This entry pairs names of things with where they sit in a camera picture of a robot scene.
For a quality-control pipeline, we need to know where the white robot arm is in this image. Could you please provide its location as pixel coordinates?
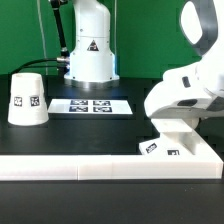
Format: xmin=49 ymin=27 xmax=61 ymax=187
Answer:
xmin=65 ymin=0 xmax=224 ymax=119

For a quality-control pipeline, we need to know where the white marker sheet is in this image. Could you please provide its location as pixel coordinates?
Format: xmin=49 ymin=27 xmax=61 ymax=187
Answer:
xmin=48 ymin=99 xmax=132 ymax=115

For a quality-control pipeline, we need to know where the white lamp shade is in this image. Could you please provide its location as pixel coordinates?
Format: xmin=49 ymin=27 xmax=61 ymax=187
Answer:
xmin=8 ymin=73 xmax=49 ymax=126

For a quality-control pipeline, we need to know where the black cable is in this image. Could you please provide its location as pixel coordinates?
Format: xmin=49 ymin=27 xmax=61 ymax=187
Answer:
xmin=9 ymin=58 xmax=70 ymax=75

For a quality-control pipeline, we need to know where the white L-shaped fence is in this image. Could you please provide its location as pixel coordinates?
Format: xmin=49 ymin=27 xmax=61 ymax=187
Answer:
xmin=0 ymin=131 xmax=223 ymax=181

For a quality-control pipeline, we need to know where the white lamp bulb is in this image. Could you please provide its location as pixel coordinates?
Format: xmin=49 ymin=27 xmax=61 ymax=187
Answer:
xmin=185 ymin=118 xmax=199 ymax=129

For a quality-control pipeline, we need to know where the white lamp base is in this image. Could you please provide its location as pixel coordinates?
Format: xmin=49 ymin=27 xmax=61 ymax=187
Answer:
xmin=138 ymin=118 xmax=198 ymax=157

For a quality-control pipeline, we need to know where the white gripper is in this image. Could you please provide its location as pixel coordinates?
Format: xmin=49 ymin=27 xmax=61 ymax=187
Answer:
xmin=143 ymin=64 xmax=224 ymax=121

